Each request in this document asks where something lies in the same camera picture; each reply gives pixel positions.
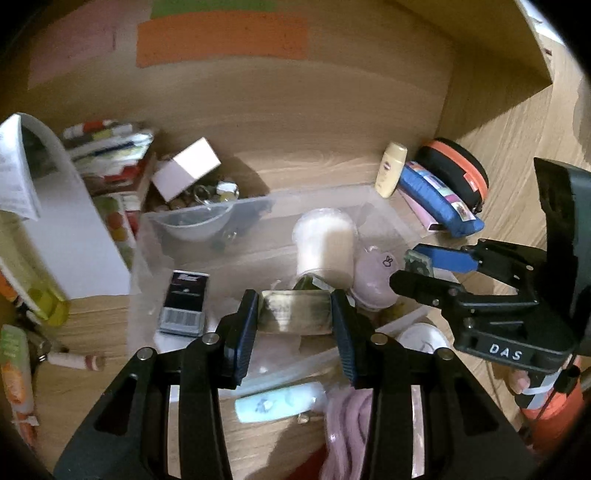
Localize cream candle jar clear lid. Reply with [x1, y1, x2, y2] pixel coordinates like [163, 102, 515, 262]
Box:
[291, 208, 358, 290]

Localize clear plastic storage bin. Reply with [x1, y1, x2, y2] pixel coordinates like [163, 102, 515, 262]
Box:
[126, 184, 456, 402]

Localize dark green glass bottle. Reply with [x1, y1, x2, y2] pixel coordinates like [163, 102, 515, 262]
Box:
[257, 275, 334, 336]

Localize small white pink box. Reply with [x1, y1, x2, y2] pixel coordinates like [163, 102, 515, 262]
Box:
[152, 137, 221, 202]

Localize yellow-green spray bottle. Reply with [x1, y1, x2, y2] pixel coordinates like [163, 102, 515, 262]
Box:
[1, 213, 70, 327]

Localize white drawstring cloth pouch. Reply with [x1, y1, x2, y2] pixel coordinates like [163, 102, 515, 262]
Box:
[205, 297, 304, 386]

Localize white curled paper sheet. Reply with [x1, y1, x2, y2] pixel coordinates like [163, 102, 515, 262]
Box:
[1, 113, 130, 300]

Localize dark red flat pouch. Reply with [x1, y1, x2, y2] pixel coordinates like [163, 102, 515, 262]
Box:
[287, 445, 328, 480]

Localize orange pen with tag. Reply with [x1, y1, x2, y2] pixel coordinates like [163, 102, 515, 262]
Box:
[13, 412, 38, 449]

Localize orange sticky note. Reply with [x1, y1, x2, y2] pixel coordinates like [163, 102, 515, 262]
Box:
[136, 10, 308, 68]

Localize clear plastic bowl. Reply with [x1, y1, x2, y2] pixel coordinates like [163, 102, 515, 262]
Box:
[147, 203, 233, 242]

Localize green sticky note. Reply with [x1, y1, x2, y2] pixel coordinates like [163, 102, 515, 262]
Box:
[150, 0, 276, 19]

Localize black orange round case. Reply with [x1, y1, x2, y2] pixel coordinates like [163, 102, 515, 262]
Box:
[415, 137, 490, 214]

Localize small green patterned card box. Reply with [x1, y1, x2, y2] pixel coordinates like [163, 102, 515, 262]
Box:
[404, 249, 434, 277]

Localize orange printed tube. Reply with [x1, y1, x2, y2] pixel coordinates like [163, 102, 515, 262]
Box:
[0, 273, 19, 303]

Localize pink flat booklet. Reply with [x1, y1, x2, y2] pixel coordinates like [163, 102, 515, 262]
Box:
[400, 190, 446, 232]

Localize cream sunscreen bottle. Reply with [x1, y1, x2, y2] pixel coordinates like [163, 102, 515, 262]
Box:
[375, 142, 408, 199]

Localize pink sticky note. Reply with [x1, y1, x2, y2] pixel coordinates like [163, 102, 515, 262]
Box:
[27, 1, 152, 90]

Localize pink rope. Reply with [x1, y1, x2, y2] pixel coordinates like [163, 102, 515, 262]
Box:
[318, 386, 376, 480]

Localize white round lidded tub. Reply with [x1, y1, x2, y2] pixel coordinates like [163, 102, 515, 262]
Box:
[397, 322, 451, 354]

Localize person's right hand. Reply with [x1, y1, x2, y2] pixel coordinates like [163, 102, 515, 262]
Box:
[506, 369, 531, 395]

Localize wooden shelf board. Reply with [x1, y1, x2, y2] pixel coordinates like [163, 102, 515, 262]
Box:
[400, 0, 553, 82]

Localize white lip balm stick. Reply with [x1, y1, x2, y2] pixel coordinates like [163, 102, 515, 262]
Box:
[46, 352, 105, 371]

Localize pink round plush pouch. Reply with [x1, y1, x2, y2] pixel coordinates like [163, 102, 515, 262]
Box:
[351, 246, 399, 311]

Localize blue patterned zip pouch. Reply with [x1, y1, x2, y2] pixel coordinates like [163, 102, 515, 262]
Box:
[399, 161, 485, 238]

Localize metal nail clippers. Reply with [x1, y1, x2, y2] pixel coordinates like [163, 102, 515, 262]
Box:
[18, 317, 69, 364]

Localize green orange squeeze tube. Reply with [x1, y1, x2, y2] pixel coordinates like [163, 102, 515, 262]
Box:
[1, 324, 34, 416]

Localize black blue staples box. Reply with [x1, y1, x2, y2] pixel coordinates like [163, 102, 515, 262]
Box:
[158, 270, 209, 338]

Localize mint green tube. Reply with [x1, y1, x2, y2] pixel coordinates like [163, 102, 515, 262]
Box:
[235, 382, 327, 424]

